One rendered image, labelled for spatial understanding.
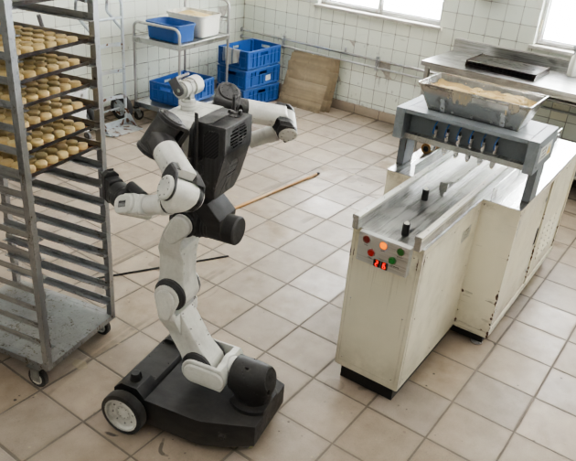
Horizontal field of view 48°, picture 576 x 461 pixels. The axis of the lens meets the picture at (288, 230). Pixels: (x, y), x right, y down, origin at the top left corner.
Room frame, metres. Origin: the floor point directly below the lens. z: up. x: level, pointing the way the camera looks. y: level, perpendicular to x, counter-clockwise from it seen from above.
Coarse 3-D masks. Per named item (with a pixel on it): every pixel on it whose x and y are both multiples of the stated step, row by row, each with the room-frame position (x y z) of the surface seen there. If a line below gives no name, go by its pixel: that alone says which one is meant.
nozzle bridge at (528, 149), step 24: (408, 120) 3.22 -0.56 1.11; (432, 120) 3.18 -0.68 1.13; (456, 120) 3.05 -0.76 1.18; (408, 144) 3.29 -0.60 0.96; (432, 144) 3.11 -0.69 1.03; (480, 144) 3.04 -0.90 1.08; (504, 144) 2.98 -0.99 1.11; (528, 144) 2.84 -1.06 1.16; (552, 144) 3.05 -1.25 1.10; (528, 168) 2.82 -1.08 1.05; (528, 192) 2.91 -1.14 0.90
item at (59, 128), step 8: (64, 120) 2.65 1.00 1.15; (72, 120) 2.65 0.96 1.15; (40, 128) 2.54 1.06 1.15; (48, 128) 2.53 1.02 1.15; (56, 128) 2.56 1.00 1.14; (64, 128) 2.55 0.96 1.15; (72, 128) 2.55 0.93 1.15; (80, 128) 2.60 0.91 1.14; (0, 136) 2.43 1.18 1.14; (8, 136) 2.41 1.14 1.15; (32, 136) 2.44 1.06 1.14; (40, 136) 2.45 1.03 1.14; (48, 136) 2.44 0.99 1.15; (56, 136) 2.48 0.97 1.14; (8, 144) 2.33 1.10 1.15; (32, 144) 2.37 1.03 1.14; (40, 144) 2.38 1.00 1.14
